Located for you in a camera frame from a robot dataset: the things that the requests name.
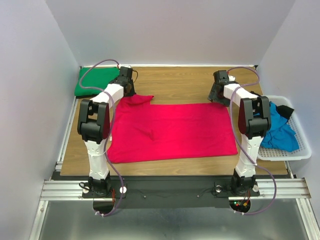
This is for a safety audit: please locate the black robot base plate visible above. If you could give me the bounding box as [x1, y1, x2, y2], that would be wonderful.
[79, 175, 260, 212]

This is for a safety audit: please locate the aluminium frame rail right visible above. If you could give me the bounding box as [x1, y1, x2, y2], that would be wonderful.
[257, 159, 320, 240]

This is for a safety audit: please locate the aluminium frame rail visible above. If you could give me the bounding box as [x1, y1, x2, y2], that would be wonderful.
[257, 159, 320, 240]
[29, 97, 86, 240]

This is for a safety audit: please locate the black t shirt in basket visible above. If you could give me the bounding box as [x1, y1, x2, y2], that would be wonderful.
[249, 90, 295, 120]

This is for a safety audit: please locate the pink red t shirt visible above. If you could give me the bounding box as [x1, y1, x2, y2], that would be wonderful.
[107, 94, 238, 164]

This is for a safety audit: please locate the blue t shirt in basket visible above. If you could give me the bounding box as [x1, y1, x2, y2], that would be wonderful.
[261, 101, 299, 152]

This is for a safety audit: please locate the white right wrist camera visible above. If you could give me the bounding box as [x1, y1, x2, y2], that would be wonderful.
[228, 75, 236, 82]

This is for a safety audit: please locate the folded green t shirt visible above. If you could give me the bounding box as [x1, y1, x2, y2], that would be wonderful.
[74, 67, 120, 98]

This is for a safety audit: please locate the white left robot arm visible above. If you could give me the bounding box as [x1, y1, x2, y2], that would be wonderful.
[77, 66, 135, 198]

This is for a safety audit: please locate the white plastic laundry basket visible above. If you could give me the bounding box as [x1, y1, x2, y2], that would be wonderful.
[258, 98, 312, 161]

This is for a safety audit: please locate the aluminium frame rail left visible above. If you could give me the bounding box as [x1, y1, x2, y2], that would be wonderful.
[29, 97, 86, 240]

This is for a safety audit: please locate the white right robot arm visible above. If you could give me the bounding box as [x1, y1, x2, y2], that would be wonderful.
[208, 70, 271, 195]

